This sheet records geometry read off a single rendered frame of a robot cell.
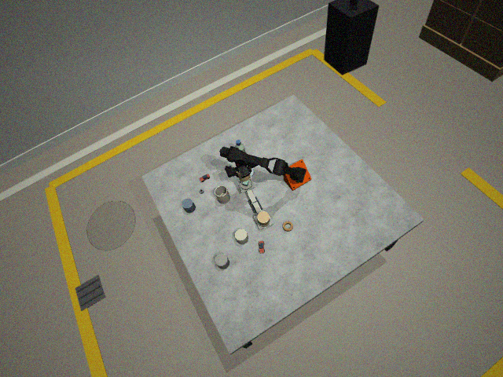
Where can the dark blue cylinder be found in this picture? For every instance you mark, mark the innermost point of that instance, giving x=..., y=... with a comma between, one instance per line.
x=188, y=205

